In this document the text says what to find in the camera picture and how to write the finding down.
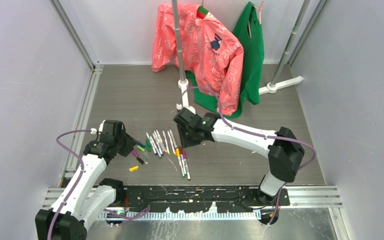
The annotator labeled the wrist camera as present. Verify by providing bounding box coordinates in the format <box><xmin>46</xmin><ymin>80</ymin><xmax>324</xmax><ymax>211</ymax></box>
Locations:
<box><xmin>89</xmin><ymin>120</ymin><xmax>106</xmax><ymax>135</ymax></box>
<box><xmin>176</xmin><ymin>103</ymin><xmax>183</xmax><ymax>111</ymax></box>

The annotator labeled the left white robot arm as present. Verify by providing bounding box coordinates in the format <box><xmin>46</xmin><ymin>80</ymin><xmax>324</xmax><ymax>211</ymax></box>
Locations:
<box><xmin>35</xmin><ymin>120</ymin><xmax>137</xmax><ymax>240</ymax></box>

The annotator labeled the yellow pen cap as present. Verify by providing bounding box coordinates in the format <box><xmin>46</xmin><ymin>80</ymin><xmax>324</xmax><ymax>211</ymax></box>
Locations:
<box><xmin>129</xmin><ymin>165</ymin><xmax>139</xmax><ymax>172</ymax></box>

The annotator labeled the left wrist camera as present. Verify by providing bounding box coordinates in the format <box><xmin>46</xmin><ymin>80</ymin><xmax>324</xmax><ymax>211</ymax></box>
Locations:
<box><xmin>89</xmin><ymin>120</ymin><xmax>106</xmax><ymax>135</ymax></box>

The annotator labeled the green garment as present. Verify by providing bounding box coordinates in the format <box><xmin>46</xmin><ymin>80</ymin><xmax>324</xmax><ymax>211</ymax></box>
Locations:
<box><xmin>186</xmin><ymin>1</ymin><xmax>265</xmax><ymax>119</ymax></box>

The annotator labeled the black pen cap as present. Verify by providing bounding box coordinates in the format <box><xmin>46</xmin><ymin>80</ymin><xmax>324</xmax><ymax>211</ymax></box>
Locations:
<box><xmin>136</xmin><ymin>157</ymin><xmax>145</xmax><ymax>165</ymax></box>

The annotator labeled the brown cap marker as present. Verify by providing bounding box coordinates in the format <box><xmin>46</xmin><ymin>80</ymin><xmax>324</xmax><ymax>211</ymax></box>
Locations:
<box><xmin>178</xmin><ymin>147</ymin><xmax>188</xmax><ymax>178</ymax></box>

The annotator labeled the green clip pen cap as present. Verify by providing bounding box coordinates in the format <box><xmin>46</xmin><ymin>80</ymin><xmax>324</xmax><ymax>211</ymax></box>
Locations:
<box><xmin>145</xmin><ymin>138</ymin><xmax>152</xmax><ymax>152</ymax></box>

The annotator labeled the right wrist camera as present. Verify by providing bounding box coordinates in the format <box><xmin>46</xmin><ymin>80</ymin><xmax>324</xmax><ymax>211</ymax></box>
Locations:
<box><xmin>176</xmin><ymin>103</ymin><xmax>183</xmax><ymax>111</ymax></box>

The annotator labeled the left rack pole with foot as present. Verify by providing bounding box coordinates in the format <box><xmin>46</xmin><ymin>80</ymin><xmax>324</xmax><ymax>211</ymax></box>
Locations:
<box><xmin>171</xmin><ymin>0</ymin><xmax>189</xmax><ymax>107</ymax></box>

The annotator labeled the clear pen cap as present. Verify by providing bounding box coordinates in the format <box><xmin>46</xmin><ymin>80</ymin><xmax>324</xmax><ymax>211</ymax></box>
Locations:
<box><xmin>143</xmin><ymin>151</ymin><xmax>150</xmax><ymax>160</ymax></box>

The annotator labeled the pink patterned jacket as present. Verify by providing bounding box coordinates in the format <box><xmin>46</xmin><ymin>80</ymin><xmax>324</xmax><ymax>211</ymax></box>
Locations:
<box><xmin>151</xmin><ymin>3</ymin><xmax>244</xmax><ymax>116</ymax></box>

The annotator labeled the right rack pole with foot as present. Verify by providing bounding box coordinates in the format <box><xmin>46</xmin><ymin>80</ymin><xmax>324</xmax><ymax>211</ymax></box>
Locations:
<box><xmin>258</xmin><ymin>0</ymin><xmax>311</xmax><ymax>96</ymax></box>

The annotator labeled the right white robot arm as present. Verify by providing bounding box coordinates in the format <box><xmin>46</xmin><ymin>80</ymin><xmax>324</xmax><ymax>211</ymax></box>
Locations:
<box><xmin>173</xmin><ymin>107</ymin><xmax>305</xmax><ymax>206</ymax></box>

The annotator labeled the blue cap marker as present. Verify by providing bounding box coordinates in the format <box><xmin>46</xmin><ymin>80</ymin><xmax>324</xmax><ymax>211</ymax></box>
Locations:
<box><xmin>155</xmin><ymin>130</ymin><xmax>166</xmax><ymax>153</ymax></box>

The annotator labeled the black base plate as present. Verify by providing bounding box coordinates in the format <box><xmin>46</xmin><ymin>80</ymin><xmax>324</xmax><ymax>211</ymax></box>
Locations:
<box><xmin>110</xmin><ymin>185</ymin><xmax>290</xmax><ymax>214</ymax></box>

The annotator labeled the rack pole with foot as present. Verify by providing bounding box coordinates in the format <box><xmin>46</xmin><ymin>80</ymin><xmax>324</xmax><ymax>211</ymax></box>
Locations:
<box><xmin>171</xmin><ymin>0</ymin><xmax>189</xmax><ymax>107</ymax></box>
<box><xmin>258</xmin><ymin>0</ymin><xmax>311</xmax><ymax>96</ymax></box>

